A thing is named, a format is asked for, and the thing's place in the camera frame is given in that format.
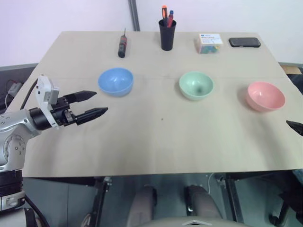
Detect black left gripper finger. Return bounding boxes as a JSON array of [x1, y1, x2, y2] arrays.
[[75, 107, 109, 125], [63, 90, 98, 105]]

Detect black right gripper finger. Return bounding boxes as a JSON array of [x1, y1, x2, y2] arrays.
[[285, 120, 303, 137]]

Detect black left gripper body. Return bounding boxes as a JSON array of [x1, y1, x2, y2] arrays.
[[50, 95, 78, 127]]

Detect blue bowl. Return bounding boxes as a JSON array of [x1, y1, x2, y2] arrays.
[[98, 67, 134, 97]]

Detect pink bowl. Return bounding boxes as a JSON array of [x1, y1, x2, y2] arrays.
[[246, 81, 286, 113]]

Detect grey power adapter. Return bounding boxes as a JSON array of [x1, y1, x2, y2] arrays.
[[6, 80, 24, 97]]

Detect black red screwdriver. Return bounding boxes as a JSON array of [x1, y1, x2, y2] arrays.
[[118, 27, 128, 58]]

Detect black table leg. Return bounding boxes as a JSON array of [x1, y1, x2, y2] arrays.
[[219, 174, 243, 223], [88, 176, 113, 227]]

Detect black phone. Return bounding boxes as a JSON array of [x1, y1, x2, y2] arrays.
[[228, 37, 262, 49]]

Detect black pen cup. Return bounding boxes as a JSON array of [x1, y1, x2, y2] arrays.
[[158, 18, 177, 51]]

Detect green bowl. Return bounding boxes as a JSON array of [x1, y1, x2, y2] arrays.
[[178, 71, 214, 101]]

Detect orange black marker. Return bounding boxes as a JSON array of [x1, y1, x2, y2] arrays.
[[161, 5, 169, 25]]

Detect red blue marker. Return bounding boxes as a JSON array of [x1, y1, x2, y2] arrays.
[[167, 9, 175, 28]]

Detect clear box of pins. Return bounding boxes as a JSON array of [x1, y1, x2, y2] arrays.
[[194, 33, 224, 55]]

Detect grey robot torso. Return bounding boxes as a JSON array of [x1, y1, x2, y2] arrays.
[[138, 214, 251, 227]]

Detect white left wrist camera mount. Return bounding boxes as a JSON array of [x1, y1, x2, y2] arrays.
[[35, 74, 61, 130]]

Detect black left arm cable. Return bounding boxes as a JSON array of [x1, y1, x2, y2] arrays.
[[19, 78, 40, 111]]

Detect grey vertical post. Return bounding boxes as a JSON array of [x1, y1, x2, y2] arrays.
[[128, 0, 141, 32]]

